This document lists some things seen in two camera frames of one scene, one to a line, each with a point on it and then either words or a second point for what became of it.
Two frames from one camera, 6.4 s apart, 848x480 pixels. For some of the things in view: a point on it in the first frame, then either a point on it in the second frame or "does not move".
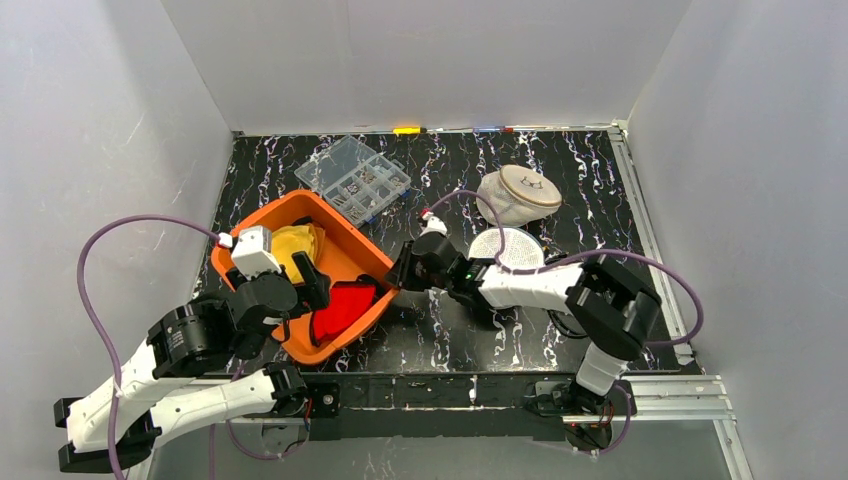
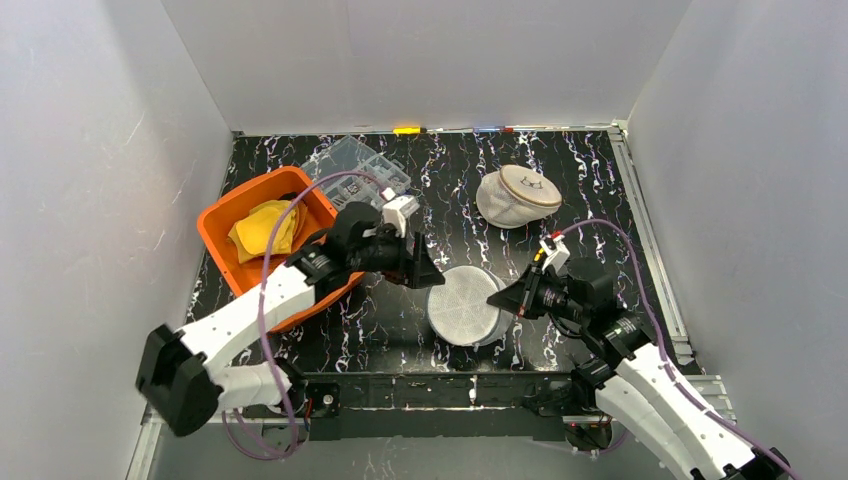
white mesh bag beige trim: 520,195 does not move
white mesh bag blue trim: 520,251 → 458,309
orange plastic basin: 347,251 → 217,222
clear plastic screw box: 354,180 does not move
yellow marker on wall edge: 408,130 does not move
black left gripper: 308,282 → 411,259
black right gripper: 411,266 → 527,297
